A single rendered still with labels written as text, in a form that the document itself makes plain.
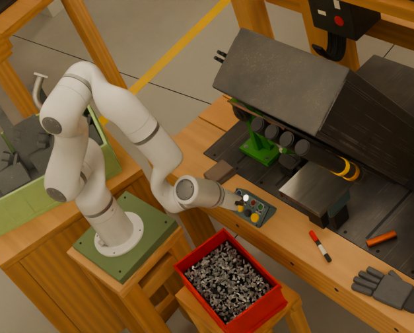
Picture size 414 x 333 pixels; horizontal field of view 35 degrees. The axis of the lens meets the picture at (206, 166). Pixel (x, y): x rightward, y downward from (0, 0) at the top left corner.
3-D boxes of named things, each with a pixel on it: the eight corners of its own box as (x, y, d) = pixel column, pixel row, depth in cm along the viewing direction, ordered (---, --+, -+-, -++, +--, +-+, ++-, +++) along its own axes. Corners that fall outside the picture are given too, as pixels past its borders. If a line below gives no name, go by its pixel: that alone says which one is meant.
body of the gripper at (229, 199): (193, 199, 203) (211, 202, 213) (220, 212, 198) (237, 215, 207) (203, 176, 202) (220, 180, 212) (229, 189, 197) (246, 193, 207)
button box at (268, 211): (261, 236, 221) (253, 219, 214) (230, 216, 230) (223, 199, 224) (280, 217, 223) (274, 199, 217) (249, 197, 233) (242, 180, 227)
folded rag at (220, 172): (225, 162, 243) (223, 157, 241) (238, 173, 238) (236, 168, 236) (204, 178, 241) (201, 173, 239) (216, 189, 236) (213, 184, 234)
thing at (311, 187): (321, 221, 188) (319, 214, 186) (280, 196, 198) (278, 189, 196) (405, 134, 200) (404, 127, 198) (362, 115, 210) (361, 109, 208)
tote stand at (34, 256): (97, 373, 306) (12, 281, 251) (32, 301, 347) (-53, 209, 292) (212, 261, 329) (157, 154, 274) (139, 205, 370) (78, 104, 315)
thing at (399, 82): (428, 200, 206) (420, 123, 182) (351, 162, 225) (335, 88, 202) (462, 162, 211) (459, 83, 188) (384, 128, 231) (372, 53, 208)
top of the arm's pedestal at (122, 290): (123, 298, 227) (119, 292, 224) (70, 258, 247) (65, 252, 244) (185, 232, 239) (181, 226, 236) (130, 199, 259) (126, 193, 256)
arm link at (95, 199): (74, 215, 225) (39, 170, 208) (99, 173, 235) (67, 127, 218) (102, 219, 219) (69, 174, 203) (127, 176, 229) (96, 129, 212)
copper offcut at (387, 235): (368, 248, 200) (368, 244, 199) (366, 243, 202) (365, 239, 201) (397, 238, 200) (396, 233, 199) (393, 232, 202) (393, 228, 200)
